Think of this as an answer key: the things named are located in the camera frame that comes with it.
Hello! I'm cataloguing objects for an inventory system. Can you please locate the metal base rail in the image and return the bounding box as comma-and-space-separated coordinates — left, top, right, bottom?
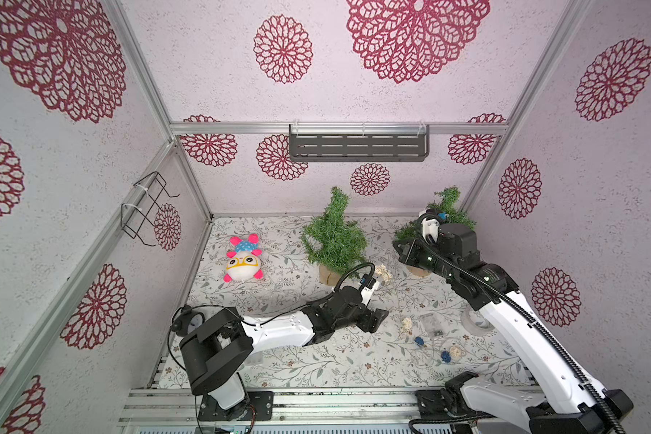
114, 387, 516, 433

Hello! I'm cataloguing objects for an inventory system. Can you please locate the left small green christmas tree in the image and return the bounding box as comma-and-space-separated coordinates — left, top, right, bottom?
301, 186, 367, 287

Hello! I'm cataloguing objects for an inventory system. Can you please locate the white pink plush toy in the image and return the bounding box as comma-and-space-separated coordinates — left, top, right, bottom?
224, 233, 264, 283

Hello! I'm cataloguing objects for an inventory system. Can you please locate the clear tape roll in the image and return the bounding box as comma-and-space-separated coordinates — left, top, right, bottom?
460, 306, 495, 336

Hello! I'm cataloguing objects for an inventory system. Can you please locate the grey wall shelf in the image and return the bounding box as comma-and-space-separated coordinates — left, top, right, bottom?
288, 124, 430, 163

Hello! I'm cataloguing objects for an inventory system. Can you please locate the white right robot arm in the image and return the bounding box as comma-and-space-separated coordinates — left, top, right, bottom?
393, 209, 633, 433

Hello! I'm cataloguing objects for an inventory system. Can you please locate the small green christmas tree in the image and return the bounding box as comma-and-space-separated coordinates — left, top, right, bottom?
301, 186, 367, 287
392, 186, 477, 278

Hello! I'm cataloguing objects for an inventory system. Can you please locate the clear plastic battery box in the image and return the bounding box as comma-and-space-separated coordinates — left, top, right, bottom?
419, 312, 447, 338

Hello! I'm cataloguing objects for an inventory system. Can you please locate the right small green christmas tree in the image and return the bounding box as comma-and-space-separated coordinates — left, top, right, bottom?
392, 186, 477, 278

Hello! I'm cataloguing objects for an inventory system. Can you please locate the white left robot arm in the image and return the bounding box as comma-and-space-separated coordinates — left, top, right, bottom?
168, 262, 389, 421

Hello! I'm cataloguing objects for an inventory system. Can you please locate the beige wicker light ball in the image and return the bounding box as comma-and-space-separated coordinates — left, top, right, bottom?
401, 318, 413, 334

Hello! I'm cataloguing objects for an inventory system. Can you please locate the black wire wall rack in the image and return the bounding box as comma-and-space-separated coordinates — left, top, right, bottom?
119, 171, 182, 251

